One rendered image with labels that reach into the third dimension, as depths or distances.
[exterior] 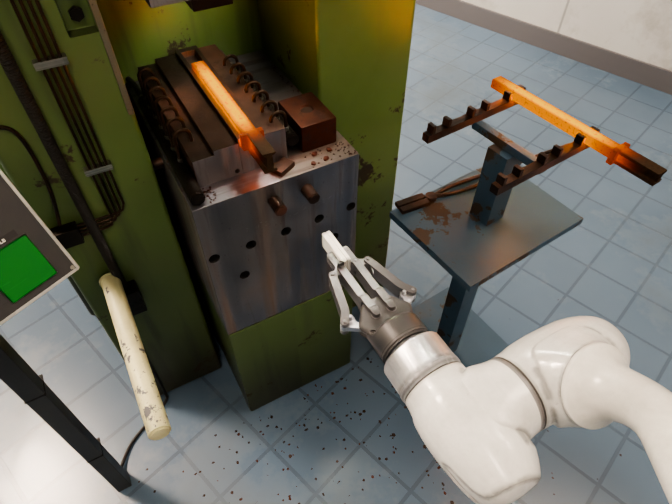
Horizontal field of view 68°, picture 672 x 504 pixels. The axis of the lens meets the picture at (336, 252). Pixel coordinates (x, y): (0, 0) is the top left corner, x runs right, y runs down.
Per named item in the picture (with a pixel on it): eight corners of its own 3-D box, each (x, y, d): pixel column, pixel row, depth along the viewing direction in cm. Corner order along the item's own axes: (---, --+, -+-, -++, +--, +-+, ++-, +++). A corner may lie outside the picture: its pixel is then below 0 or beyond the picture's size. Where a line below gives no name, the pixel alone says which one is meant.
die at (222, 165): (287, 158, 109) (284, 124, 102) (198, 188, 102) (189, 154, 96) (220, 72, 133) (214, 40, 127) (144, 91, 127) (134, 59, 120)
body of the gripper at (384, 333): (380, 377, 69) (346, 327, 75) (430, 351, 72) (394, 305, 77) (384, 348, 64) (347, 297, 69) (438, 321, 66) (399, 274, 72)
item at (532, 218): (581, 223, 131) (583, 218, 130) (468, 292, 116) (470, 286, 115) (496, 163, 148) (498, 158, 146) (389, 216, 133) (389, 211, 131)
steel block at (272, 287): (354, 280, 143) (359, 153, 110) (228, 335, 131) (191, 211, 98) (273, 170, 176) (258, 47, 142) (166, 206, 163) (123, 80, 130)
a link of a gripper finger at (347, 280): (381, 327, 73) (373, 331, 72) (342, 275, 79) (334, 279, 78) (383, 311, 70) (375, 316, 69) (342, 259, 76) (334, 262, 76)
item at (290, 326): (350, 362, 178) (354, 280, 143) (250, 412, 166) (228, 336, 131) (283, 258, 211) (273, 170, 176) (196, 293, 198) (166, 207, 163)
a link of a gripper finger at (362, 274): (389, 309, 70) (397, 305, 70) (350, 255, 77) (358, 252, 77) (386, 325, 73) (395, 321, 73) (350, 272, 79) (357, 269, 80)
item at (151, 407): (176, 433, 101) (170, 422, 97) (150, 446, 99) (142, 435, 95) (124, 282, 127) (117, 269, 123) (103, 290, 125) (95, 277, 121)
